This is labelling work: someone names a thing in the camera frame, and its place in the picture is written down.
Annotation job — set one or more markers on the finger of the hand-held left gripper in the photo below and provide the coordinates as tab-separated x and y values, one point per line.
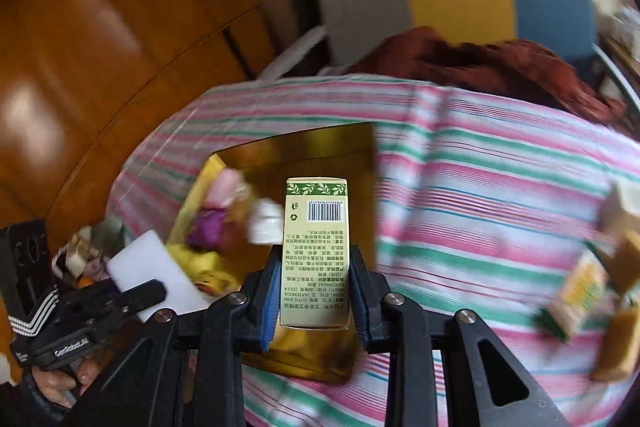
135	297

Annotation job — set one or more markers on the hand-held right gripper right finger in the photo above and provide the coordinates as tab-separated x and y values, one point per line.
362	307

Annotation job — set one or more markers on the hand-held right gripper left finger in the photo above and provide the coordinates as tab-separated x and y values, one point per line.
265	307

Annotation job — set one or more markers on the white box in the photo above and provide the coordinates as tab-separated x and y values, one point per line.
150	257

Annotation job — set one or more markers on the cream green leaf-print box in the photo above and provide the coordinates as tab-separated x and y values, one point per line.
575	297
312	267

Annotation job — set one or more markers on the gold tin box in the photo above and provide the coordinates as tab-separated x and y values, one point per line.
320	152

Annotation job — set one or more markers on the person's left forearm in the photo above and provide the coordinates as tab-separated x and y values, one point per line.
25	407

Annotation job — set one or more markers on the person's left hand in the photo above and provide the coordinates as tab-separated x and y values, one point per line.
50	384

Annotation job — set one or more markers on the beige white item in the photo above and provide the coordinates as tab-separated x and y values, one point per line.
80	254

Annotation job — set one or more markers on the yellow packet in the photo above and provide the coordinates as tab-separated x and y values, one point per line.
200	264

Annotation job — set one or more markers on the small white packet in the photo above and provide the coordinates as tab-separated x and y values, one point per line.
265	222

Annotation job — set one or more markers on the purple wrapped item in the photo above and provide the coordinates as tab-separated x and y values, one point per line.
207	229

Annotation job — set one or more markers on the pink soft item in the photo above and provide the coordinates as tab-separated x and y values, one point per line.
225	187

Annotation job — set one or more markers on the striped pink green tablecloth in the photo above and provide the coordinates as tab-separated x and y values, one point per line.
475	187

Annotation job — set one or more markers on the brown soap box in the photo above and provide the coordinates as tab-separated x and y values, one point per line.
627	264
617	347

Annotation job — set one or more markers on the wooden wardrobe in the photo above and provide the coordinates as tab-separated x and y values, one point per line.
100	32

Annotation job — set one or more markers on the rust brown cloth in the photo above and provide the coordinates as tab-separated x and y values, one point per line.
475	62

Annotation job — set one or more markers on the cream carton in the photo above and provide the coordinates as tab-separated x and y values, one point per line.
622	209

